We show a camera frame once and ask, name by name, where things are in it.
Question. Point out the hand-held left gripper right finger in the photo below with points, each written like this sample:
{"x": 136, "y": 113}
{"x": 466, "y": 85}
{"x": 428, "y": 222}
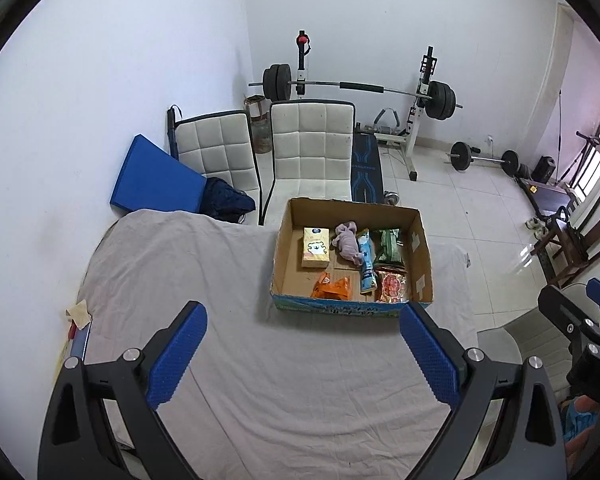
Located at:
{"x": 430, "y": 355}

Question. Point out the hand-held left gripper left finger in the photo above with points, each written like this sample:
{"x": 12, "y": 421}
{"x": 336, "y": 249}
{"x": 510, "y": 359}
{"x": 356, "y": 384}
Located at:
{"x": 177, "y": 355}

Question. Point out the red snack packet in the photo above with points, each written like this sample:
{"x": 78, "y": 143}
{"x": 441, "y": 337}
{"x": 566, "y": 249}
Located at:
{"x": 392, "y": 287}

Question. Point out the cardboard box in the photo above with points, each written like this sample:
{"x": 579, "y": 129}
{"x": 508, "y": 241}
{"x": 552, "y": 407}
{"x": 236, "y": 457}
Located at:
{"x": 421, "y": 260}

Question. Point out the long blue snack packet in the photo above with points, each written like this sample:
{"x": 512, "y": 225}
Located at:
{"x": 367, "y": 270}

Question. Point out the green snack packet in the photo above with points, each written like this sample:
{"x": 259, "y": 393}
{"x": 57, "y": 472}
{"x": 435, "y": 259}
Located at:
{"x": 387, "y": 247}

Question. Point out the orange snack packet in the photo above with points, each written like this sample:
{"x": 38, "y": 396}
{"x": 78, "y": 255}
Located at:
{"x": 332, "y": 287}

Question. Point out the small pink plush toy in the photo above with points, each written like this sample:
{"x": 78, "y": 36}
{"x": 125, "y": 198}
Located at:
{"x": 349, "y": 245}

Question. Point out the yellow tissue pack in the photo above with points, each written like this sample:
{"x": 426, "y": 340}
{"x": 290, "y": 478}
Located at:
{"x": 315, "y": 250}

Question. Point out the dark wooden chair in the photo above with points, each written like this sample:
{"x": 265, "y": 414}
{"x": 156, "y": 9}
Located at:
{"x": 575, "y": 245}

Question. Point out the white shoe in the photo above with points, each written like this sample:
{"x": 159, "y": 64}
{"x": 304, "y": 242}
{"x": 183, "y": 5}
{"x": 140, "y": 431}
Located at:
{"x": 542, "y": 231}
{"x": 532, "y": 223}

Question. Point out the grey cloth cover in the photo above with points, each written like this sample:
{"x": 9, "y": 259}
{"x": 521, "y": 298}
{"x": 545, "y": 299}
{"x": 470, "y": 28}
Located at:
{"x": 280, "y": 385}

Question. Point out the beige paper scrap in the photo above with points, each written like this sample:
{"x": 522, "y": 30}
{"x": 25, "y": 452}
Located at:
{"x": 77, "y": 314}

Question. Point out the black exercise machine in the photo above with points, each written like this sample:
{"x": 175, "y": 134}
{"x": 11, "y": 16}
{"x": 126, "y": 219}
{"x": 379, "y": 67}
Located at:
{"x": 545, "y": 195}

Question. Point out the black speaker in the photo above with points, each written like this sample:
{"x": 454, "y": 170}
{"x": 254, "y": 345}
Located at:
{"x": 544, "y": 170}

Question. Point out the black tripod stand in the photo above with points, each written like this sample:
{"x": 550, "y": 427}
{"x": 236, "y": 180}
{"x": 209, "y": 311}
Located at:
{"x": 587, "y": 150}

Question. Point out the chrome dumbbell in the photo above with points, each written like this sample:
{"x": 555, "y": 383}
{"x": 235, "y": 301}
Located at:
{"x": 392, "y": 198}

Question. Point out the dark blue cloth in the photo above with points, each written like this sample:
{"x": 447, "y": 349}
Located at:
{"x": 227, "y": 200}

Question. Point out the blue foam mat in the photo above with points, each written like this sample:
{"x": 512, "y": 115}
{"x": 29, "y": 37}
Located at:
{"x": 155, "y": 175}

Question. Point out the short barbell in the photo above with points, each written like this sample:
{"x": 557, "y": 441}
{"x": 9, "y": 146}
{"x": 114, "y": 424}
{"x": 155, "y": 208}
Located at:
{"x": 461, "y": 155}

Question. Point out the black weight bench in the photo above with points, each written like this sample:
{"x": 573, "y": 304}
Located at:
{"x": 365, "y": 170}

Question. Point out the white quilted chair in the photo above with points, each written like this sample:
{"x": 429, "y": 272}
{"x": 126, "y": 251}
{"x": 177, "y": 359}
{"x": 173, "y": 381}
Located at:
{"x": 310, "y": 145}
{"x": 215, "y": 150}

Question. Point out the white barbell rack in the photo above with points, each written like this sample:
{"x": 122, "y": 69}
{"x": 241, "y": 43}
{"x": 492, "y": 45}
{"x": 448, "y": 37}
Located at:
{"x": 415, "y": 125}

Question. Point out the long barbell with black plates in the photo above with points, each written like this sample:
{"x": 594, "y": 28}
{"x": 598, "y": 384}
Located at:
{"x": 360, "y": 86}

